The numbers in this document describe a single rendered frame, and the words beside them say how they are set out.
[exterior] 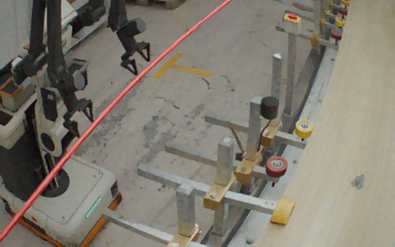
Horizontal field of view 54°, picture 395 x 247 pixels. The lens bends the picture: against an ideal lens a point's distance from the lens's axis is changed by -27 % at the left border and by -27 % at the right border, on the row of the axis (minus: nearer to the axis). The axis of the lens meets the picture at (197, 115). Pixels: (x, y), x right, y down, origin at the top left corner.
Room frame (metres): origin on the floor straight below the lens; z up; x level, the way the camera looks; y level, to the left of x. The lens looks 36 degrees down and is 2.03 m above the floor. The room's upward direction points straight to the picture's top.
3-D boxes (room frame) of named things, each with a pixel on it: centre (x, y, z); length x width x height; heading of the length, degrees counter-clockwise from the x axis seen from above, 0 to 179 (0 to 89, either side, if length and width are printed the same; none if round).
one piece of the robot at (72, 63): (1.65, 0.57, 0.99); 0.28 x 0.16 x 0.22; 156
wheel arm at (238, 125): (1.56, -0.23, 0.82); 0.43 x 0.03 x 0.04; 65
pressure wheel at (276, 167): (1.27, -0.27, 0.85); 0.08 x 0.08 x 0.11
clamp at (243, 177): (1.33, -0.18, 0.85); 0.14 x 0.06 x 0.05; 155
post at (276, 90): (1.58, -0.29, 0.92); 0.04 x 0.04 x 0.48; 65
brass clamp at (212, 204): (1.10, -0.07, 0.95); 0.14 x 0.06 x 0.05; 155
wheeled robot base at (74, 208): (1.77, 0.84, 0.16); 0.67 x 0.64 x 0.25; 66
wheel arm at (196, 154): (1.35, -0.09, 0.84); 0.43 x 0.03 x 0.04; 65
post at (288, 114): (1.81, -0.40, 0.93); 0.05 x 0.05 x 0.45; 65
